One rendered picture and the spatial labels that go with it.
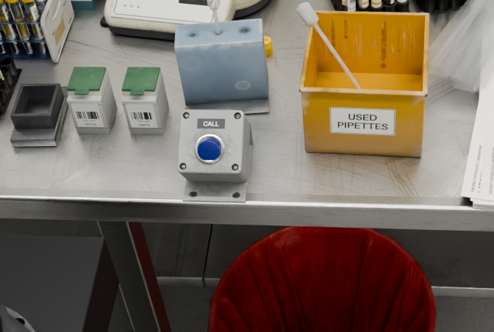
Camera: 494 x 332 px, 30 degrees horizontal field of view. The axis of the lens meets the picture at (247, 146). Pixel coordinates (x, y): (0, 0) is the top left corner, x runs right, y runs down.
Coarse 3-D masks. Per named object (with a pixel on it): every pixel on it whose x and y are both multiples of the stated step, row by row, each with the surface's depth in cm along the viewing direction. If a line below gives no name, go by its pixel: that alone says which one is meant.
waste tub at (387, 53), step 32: (352, 32) 107; (384, 32) 106; (416, 32) 106; (320, 64) 112; (352, 64) 111; (384, 64) 110; (416, 64) 109; (320, 96) 98; (352, 96) 97; (384, 96) 96; (416, 96) 96; (320, 128) 101; (352, 128) 101; (384, 128) 100; (416, 128) 99
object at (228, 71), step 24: (192, 24) 106; (240, 24) 106; (192, 48) 104; (216, 48) 104; (240, 48) 104; (264, 48) 107; (192, 72) 107; (216, 72) 107; (240, 72) 107; (264, 72) 107; (192, 96) 110; (216, 96) 110; (240, 96) 110; (264, 96) 110
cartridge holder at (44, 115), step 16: (32, 96) 113; (48, 96) 113; (64, 96) 113; (16, 112) 109; (32, 112) 111; (48, 112) 108; (64, 112) 112; (16, 128) 110; (32, 128) 109; (48, 128) 109; (16, 144) 109; (32, 144) 109; (48, 144) 109
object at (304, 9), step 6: (300, 6) 103; (306, 6) 103; (300, 12) 103; (306, 12) 103; (312, 12) 103; (306, 18) 104; (312, 18) 103; (318, 18) 104; (306, 24) 104; (312, 24) 104
